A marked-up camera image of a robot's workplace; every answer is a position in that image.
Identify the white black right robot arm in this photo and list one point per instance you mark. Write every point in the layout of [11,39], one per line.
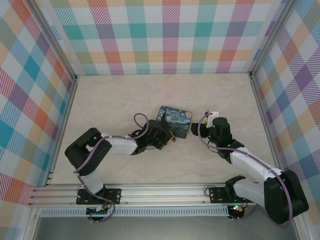
[250,163]

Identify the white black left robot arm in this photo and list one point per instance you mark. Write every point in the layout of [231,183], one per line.
[120,145]

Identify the starry night print mat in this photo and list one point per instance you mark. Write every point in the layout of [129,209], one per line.
[178,121]

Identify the small controller board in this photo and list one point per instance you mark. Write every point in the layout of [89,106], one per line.
[236,208]
[98,212]

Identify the aluminium frame side rail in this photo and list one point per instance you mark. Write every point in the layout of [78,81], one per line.
[62,130]
[265,125]

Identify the wide aluminium frame beam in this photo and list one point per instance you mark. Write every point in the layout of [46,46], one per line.
[162,193]

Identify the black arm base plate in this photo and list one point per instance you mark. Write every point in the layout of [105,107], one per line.
[113,196]
[217,196]

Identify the aluminium frame post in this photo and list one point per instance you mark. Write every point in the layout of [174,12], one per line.
[273,37]
[54,37]

